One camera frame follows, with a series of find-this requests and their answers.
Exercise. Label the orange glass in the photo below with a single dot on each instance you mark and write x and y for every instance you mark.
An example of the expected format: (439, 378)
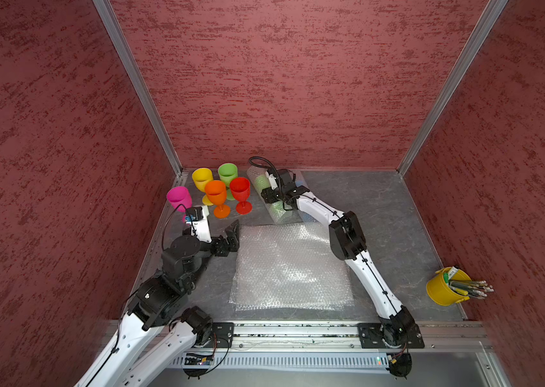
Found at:
(216, 191)

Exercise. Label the yellow glass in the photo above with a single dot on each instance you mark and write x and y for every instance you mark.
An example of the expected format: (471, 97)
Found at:
(201, 177)

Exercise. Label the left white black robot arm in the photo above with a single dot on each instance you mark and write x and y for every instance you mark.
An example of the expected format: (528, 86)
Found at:
(158, 326)

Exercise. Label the yellow pen cup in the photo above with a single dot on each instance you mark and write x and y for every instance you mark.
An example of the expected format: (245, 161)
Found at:
(441, 293)

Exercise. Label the left aluminium corner post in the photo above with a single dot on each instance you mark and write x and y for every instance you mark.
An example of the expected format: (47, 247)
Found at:
(110, 22)

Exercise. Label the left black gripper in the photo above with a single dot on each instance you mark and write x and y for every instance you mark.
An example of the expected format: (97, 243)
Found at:
(222, 249)

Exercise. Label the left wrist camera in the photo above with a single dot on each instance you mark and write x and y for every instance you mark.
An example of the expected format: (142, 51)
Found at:
(197, 218)

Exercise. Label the red glass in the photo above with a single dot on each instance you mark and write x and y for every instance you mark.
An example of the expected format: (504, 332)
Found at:
(240, 189)

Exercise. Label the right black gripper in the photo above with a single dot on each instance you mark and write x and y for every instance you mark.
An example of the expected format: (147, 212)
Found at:
(269, 195)

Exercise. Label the pink glass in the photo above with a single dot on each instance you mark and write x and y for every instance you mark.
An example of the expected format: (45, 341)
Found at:
(180, 199)

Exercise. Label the bright green wine glass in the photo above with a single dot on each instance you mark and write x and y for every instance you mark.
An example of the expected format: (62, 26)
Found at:
(227, 173)

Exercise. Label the aluminium corner post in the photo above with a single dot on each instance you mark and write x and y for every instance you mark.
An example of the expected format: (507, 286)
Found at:
(110, 22)
(477, 38)

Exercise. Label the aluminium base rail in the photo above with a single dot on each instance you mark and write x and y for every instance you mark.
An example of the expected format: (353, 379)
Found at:
(347, 346)

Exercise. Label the right aluminium corner post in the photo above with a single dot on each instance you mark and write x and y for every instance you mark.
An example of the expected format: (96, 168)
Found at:
(477, 38)

